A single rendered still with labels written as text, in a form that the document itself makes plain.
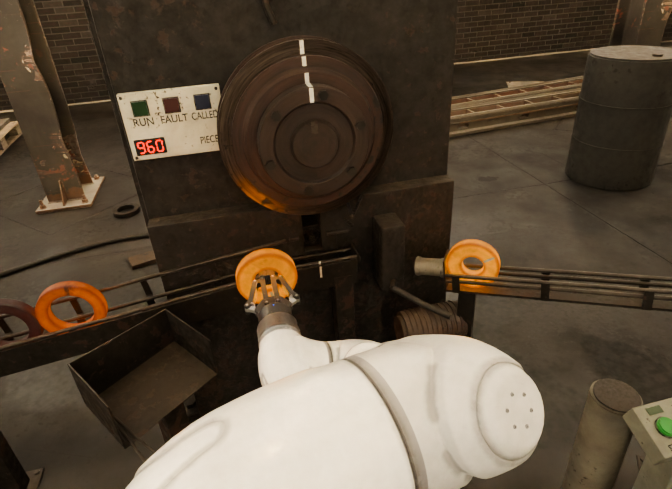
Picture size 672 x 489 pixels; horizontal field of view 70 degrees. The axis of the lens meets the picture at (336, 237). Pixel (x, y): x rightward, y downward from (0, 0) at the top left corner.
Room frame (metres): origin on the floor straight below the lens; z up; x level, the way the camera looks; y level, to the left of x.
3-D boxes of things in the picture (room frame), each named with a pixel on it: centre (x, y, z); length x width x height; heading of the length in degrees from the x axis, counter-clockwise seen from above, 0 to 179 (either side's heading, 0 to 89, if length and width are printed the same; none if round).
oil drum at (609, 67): (3.32, -2.06, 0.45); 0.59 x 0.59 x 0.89
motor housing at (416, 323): (1.21, -0.29, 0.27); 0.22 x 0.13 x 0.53; 102
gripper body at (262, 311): (0.86, 0.15, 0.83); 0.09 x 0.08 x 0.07; 12
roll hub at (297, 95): (1.17, 0.04, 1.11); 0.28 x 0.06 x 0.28; 102
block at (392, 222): (1.33, -0.17, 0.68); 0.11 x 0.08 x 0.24; 12
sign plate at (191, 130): (1.31, 0.42, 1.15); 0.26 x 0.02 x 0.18; 102
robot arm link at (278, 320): (0.79, 0.13, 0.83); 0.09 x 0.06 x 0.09; 102
